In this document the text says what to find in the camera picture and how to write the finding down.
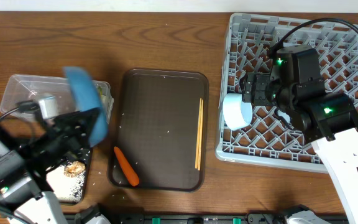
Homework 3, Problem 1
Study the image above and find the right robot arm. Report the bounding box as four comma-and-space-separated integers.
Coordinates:
239, 45, 358, 223

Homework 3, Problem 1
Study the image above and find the black waste tray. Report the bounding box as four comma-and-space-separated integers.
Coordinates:
42, 146, 93, 206

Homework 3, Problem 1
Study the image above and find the spilled white rice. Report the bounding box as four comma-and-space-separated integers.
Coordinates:
45, 149, 92, 203

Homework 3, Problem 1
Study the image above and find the dark brown serving tray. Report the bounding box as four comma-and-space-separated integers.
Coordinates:
114, 69, 209, 192

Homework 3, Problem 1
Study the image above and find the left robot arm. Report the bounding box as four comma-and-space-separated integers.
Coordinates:
0, 103, 101, 223

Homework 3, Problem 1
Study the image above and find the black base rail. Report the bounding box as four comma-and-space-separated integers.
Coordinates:
63, 212, 351, 224

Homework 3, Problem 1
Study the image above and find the light blue small bowl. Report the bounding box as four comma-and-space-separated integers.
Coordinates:
223, 93, 253, 131

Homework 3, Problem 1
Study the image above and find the grey plastic dishwasher rack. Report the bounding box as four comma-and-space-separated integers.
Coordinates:
216, 13, 358, 173

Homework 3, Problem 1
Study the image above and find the brown food scrap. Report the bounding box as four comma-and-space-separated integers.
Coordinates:
63, 161, 86, 178

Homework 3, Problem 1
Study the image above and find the large blue plate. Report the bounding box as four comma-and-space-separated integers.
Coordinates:
63, 67, 108, 147

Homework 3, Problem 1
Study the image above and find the orange carrot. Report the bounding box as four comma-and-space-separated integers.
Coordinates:
114, 146, 140, 187

